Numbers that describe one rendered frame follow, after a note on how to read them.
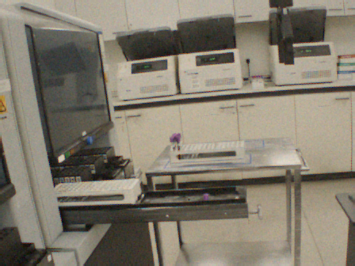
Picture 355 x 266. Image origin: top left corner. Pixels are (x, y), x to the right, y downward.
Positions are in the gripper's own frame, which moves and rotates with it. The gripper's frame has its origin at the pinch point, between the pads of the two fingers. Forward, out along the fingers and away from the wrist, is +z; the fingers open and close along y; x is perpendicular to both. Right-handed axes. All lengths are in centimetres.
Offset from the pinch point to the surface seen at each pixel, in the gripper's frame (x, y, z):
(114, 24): 126, 248, -43
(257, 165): 10.5, 16.6, 38.3
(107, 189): 59, -14, 34
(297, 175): -4.4, 14.8, 42.7
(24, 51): 75, -21, -12
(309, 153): -46, 219, 93
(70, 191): 71, -15, 34
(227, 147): 21.5, 21.9, 32.2
